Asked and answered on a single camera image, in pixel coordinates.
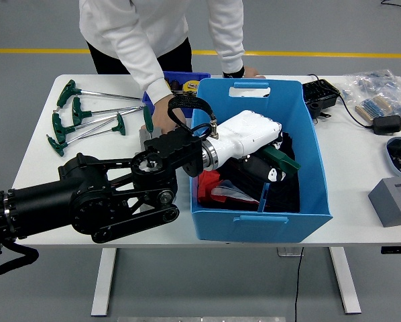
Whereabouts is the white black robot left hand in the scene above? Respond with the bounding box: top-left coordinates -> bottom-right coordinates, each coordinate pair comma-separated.
211,109 -> 288,184

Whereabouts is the person's right hand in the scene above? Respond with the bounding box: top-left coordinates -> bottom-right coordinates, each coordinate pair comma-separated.
152,93 -> 184,135

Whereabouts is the person's left hand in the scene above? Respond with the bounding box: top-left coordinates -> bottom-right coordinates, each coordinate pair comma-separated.
243,66 -> 267,80

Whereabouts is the thin green T-handle hex wrench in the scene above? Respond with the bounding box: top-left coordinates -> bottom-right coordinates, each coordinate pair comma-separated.
142,105 -> 154,138

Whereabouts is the grey metal tool holder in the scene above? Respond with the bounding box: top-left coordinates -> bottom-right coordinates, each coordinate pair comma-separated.
138,125 -> 164,148

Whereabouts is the large green T-handle hex wrench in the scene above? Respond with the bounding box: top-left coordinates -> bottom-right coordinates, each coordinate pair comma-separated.
256,146 -> 301,213

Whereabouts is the black charger box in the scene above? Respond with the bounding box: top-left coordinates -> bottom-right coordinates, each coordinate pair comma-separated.
302,78 -> 341,120

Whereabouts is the large light blue box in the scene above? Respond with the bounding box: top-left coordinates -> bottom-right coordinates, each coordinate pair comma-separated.
189,78 -> 334,244

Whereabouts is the black wristwatch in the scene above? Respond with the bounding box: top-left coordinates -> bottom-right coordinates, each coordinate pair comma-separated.
222,65 -> 246,79

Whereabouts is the small dark blue bin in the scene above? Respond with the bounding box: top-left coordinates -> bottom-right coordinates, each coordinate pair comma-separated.
141,70 -> 211,118

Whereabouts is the white cloth patch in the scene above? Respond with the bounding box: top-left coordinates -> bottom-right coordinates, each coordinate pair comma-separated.
211,180 -> 260,204

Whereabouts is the red cloth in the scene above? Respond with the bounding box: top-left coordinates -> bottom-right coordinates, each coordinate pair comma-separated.
196,169 -> 265,206

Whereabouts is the black cloth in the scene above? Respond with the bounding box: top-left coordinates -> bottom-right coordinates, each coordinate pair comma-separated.
200,130 -> 301,214

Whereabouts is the person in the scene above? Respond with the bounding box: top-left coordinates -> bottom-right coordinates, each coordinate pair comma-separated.
78,0 -> 245,76

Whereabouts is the clear bag of blue resistors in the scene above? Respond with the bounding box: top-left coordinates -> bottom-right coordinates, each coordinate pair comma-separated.
341,69 -> 401,119

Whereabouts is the tan resistor tape strip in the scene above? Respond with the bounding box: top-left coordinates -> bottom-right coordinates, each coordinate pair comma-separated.
355,95 -> 393,122

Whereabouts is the black power adapter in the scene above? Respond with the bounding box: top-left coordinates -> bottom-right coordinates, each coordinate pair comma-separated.
371,115 -> 401,136

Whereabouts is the grey parts tray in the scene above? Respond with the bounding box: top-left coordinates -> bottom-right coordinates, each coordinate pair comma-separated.
385,136 -> 401,178

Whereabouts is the grey recessed block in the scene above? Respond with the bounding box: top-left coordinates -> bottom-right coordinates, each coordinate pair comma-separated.
368,176 -> 401,228

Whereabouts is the white table leg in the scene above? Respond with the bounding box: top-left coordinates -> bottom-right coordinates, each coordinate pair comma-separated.
328,247 -> 361,315
91,248 -> 117,317

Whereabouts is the small green T-handle hex wrench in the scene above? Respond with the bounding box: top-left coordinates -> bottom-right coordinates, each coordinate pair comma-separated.
74,113 -> 127,140

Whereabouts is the black adapter cable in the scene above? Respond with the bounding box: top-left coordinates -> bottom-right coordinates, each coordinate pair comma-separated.
306,73 -> 376,129

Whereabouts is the thin black floor cable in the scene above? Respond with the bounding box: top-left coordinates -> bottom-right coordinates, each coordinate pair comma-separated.
380,0 -> 401,17

